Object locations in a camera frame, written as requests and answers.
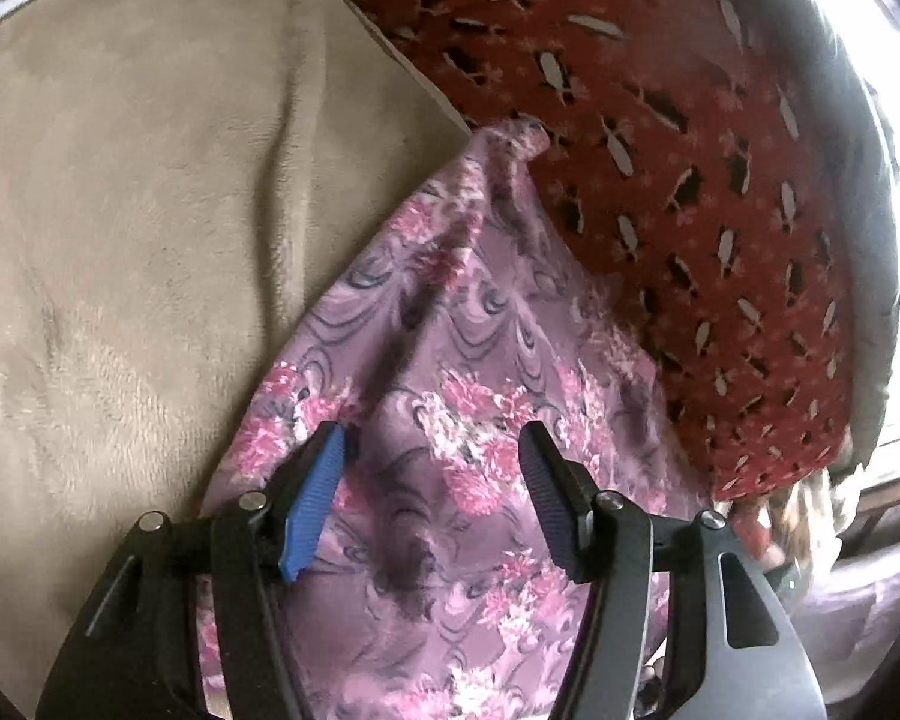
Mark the purple floral garment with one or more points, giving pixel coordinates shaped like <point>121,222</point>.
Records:
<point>457,360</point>

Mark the beige fleece blanket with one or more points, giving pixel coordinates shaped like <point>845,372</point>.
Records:
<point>157,240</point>

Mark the clear bag of dolls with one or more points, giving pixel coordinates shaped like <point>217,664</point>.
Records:
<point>795,517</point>

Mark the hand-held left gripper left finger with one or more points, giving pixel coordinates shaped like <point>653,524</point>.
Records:
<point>311,502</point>

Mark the red patterned quilt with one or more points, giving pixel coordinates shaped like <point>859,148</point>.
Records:
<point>682,202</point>

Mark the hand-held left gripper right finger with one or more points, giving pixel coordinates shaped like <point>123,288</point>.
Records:
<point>559,502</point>

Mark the grey pillow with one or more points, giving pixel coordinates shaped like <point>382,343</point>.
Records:
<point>862,240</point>

